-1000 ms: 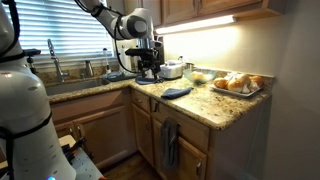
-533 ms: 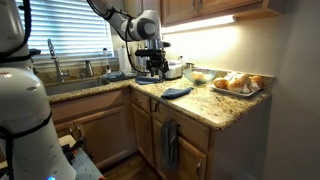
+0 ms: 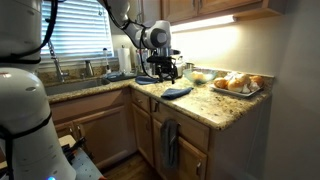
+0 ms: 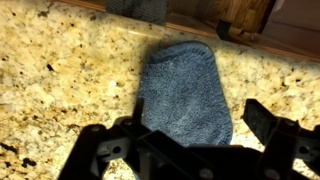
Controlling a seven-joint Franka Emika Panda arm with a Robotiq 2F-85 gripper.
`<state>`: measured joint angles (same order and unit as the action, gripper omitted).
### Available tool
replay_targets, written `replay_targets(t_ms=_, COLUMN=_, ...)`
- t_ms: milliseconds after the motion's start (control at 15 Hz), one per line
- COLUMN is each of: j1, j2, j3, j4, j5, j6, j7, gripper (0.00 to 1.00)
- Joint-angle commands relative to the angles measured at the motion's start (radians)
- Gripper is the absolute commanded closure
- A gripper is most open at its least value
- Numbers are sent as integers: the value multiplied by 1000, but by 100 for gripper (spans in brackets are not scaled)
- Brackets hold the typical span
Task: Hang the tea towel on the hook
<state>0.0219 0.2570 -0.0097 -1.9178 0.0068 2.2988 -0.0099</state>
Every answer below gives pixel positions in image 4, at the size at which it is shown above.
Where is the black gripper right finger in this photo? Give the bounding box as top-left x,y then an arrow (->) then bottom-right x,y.
242,98 -> 320,180

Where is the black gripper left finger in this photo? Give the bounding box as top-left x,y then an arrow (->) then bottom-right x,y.
58,97 -> 158,180

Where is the blue tea towel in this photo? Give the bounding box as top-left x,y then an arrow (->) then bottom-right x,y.
136,40 -> 234,148

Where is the wide wooden drawer front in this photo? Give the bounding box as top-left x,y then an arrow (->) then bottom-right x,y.
54,0 -> 320,64

